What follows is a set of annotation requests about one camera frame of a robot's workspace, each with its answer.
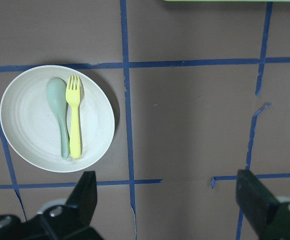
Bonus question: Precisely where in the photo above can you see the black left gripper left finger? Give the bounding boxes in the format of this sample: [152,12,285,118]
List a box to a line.
[65,171,97,226]

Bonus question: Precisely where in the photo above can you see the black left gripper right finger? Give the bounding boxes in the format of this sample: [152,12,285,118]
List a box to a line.
[235,169,280,238]

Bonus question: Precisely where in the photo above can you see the white round plate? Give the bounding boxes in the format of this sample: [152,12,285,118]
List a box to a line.
[0,65,115,173]

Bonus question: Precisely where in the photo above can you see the pale green spoon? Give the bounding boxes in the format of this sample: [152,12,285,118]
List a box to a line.
[46,77,70,159]

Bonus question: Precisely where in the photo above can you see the light green tray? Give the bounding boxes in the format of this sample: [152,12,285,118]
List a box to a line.
[163,0,290,3]

